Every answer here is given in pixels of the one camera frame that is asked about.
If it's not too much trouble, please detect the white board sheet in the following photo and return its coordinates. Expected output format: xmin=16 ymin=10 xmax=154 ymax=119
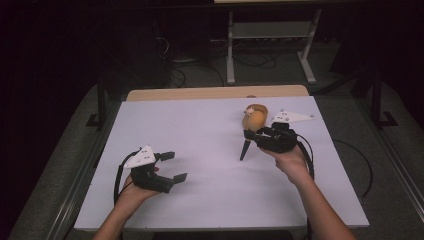
xmin=73 ymin=95 xmax=370 ymax=232

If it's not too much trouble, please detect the brown round object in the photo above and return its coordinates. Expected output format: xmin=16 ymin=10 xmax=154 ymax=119
xmin=242 ymin=103 xmax=270 ymax=133

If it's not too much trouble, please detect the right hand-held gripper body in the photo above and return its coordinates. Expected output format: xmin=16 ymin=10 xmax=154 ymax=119
xmin=254 ymin=109 xmax=316 ymax=155

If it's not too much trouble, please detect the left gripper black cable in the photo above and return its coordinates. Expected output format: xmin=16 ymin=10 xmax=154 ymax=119
xmin=113 ymin=151 xmax=141 ymax=205

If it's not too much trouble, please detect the black floor cable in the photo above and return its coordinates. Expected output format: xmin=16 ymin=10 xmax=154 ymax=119
xmin=332 ymin=138 xmax=374 ymax=198

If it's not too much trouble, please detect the person's right hand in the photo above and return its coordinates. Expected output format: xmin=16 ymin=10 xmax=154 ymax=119
xmin=261 ymin=145 xmax=313 ymax=187

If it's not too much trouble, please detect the white metal stand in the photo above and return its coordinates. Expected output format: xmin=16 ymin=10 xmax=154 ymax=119
xmin=226 ymin=8 xmax=323 ymax=85

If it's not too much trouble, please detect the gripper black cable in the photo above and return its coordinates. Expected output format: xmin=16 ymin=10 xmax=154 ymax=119
xmin=113 ymin=151 xmax=141 ymax=205
xmin=295 ymin=133 xmax=316 ymax=240

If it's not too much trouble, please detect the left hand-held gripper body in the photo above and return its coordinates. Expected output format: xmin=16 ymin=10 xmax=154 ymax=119
xmin=123 ymin=144 xmax=175 ymax=195

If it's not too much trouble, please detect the black metal stand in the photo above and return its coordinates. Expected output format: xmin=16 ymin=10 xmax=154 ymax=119
xmin=369 ymin=72 xmax=400 ymax=130
xmin=85 ymin=75 xmax=108 ymax=130

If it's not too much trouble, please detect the person's left hand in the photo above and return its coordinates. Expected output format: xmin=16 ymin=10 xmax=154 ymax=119
xmin=117 ymin=166 xmax=162 ymax=209

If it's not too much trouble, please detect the tangle of floor cables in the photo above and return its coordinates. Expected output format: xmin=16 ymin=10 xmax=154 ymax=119
xmin=156 ymin=35 xmax=278 ymax=89

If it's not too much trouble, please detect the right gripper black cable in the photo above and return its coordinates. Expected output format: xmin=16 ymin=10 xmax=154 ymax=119
xmin=295 ymin=133 xmax=316 ymax=240

